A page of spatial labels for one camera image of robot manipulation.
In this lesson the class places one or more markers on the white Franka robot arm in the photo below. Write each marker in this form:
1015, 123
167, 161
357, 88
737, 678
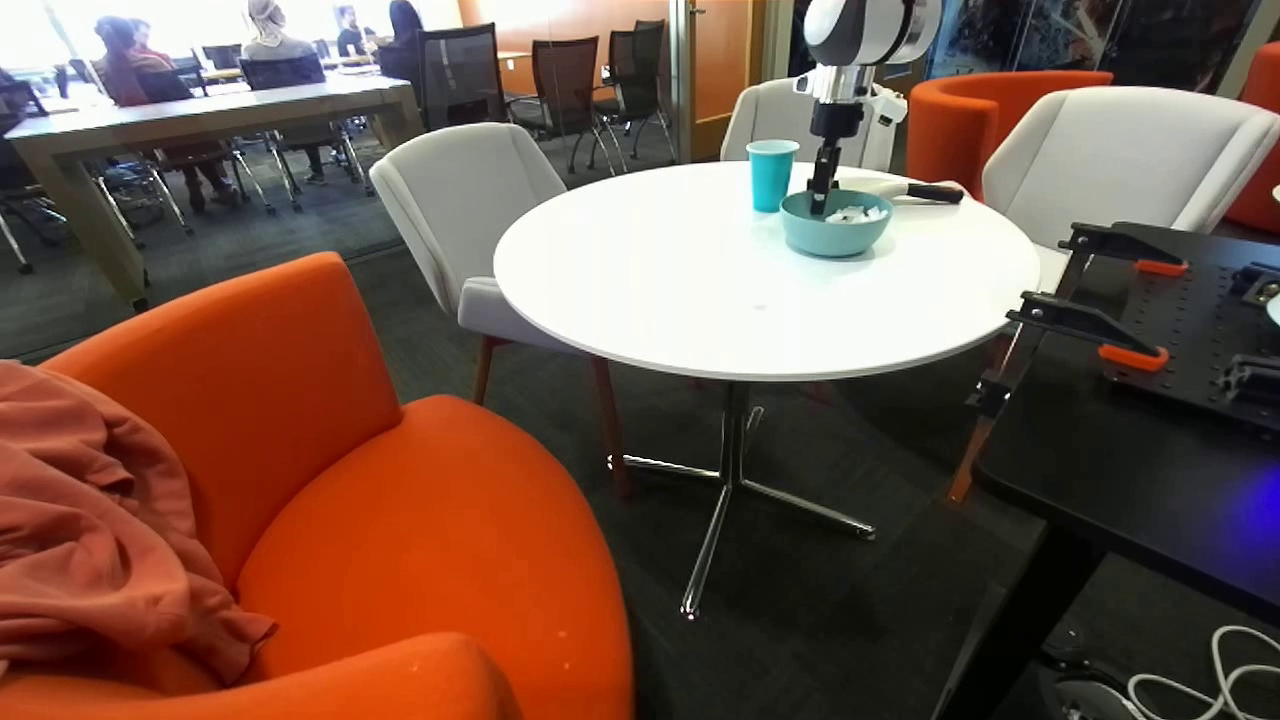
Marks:
865, 27

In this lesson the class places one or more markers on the teal bowl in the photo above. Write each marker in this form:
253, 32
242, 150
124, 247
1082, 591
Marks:
825, 240

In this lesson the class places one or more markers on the round white table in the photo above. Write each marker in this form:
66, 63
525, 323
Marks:
694, 283

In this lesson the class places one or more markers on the wooden door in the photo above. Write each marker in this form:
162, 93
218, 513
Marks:
727, 63

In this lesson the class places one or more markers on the black mesh office chair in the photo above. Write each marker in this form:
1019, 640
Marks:
643, 65
566, 81
287, 68
13, 161
460, 75

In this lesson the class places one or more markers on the pink blanket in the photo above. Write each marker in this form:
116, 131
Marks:
82, 535

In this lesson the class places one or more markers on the grey upholstered chair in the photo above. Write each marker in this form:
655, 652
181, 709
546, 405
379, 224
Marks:
760, 127
458, 203
1121, 153

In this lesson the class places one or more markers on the teal plastic cup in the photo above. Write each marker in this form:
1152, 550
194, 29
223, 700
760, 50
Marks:
769, 183

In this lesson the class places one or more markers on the long wooden meeting table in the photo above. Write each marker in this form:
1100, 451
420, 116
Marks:
200, 112

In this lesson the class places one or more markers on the seated person dark top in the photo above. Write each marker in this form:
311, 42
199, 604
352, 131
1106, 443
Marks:
403, 42

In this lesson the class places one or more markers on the seated person maroon top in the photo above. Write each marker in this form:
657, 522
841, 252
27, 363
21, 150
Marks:
133, 65

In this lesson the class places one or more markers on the seated person grey top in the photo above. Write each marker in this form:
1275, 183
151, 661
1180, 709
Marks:
274, 32

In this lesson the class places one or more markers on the large orange armchair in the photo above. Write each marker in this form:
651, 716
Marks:
403, 535

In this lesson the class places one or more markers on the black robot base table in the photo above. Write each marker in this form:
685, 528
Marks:
1134, 467

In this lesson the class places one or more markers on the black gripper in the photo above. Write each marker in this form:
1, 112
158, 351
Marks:
837, 131

